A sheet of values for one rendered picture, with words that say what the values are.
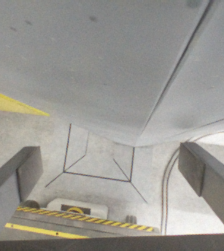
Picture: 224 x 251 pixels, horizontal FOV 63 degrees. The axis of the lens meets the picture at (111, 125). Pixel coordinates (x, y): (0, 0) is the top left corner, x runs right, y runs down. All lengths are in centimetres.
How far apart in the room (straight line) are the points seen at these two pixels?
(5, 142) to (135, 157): 71
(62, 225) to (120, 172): 37
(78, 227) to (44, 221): 12
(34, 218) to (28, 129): 52
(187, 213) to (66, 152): 65
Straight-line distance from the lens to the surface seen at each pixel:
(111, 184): 94
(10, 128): 115
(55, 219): 70
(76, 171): 96
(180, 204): 99
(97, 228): 67
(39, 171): 17
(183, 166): 17
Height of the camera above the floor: 93
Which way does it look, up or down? 80 degrees down
